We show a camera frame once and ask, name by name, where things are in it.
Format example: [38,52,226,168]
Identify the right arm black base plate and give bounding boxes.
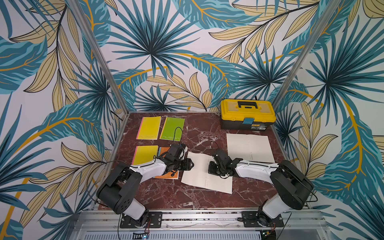
[241,211,284,228]

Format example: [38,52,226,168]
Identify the yellow notebook pink spine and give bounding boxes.
[136,116,162,140]

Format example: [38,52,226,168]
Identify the green cover notebook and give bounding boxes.
[160,117,185,142]

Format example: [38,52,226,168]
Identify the yellow black toolbox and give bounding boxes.
[221,99,276,131]

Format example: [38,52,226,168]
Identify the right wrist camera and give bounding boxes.
[213,149,232,166]

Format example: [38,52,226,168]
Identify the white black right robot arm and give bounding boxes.
[208,158,314,227]

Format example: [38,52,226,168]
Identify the orange cover notebook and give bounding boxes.
[155,147,180,180]

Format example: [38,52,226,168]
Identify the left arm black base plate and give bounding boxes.
[119,211,163,229]

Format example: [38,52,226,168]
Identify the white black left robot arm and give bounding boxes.
[97,157,194,225]

